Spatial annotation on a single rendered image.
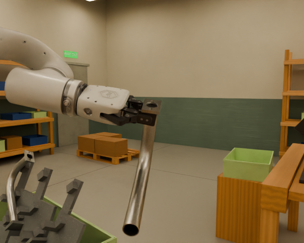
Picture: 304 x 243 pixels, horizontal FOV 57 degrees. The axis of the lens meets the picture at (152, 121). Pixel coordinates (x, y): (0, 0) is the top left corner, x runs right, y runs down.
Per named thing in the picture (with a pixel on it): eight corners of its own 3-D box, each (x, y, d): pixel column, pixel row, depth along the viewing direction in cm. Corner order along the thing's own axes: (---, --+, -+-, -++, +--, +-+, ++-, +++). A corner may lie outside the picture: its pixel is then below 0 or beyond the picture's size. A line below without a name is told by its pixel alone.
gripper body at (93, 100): (69, 92, 58) (122, 104, 57) (86, 75, 67) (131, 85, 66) (68, 123, 61) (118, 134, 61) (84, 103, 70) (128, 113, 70)
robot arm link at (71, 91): (60, 87, 58) (75, 90, 58) (76, 73, 66) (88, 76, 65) (60, 122, 62) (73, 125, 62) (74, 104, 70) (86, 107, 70)
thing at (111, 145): (76, 155, 615) (76, 136, 610) (103, 149, 679) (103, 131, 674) (115, 165, 542) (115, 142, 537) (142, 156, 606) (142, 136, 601)
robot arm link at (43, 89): (76, 101, 71) (61, 121, 63) (25, 90, 71) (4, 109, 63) (76, 71, 66) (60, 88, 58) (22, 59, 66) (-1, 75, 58)
